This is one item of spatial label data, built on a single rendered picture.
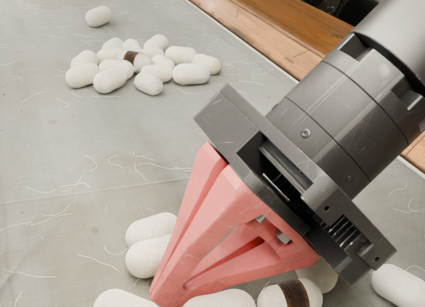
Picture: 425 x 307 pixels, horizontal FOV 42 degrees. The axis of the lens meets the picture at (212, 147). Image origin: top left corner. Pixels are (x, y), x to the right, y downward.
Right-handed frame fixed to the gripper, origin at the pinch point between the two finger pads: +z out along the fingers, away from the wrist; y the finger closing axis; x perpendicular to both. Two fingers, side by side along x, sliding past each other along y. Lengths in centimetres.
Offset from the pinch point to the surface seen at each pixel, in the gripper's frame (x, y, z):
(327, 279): 5.3, 1.9, -5.7
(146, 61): 5.3, -31.2, -5.7
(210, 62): 9.3, -29.0, -10.2
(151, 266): 0.2, -2.5, 0.5
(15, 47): -1.1, -44.2, 3.9
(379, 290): 7.5, 2.9, -7.2
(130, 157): 2.7, -16.0, -0.5
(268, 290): 2.8, 1.8, -3.4
